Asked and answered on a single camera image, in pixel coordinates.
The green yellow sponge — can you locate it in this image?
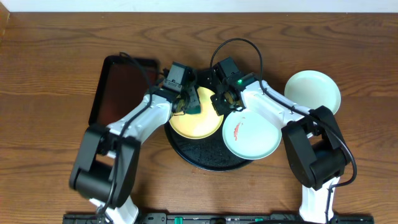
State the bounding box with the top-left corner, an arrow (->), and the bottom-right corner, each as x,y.
185,105 -> 201,114

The yellow plate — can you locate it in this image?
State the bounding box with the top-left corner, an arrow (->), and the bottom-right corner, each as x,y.
169,87 -> 224,139

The mint green plate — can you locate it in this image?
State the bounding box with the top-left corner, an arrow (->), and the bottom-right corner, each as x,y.
284,70 -> 341,114
222,109 -> 282,160

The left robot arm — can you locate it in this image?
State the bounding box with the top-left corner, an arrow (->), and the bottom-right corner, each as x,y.
69,63 -> 199,223

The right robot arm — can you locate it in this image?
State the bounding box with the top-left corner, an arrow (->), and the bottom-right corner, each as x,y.
210,57 -> 353,223

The dark rectangular tray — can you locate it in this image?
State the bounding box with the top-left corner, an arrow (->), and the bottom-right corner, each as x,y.
88,55 -> 148,126

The round black tray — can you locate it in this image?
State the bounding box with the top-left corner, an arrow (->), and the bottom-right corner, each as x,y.
164,67 -> 254,172

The wooden side panel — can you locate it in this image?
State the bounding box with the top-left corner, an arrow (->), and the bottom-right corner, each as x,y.
0,3 -> 10,41

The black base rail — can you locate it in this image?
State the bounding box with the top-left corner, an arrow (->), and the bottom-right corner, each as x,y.
62,213 -> 374,224

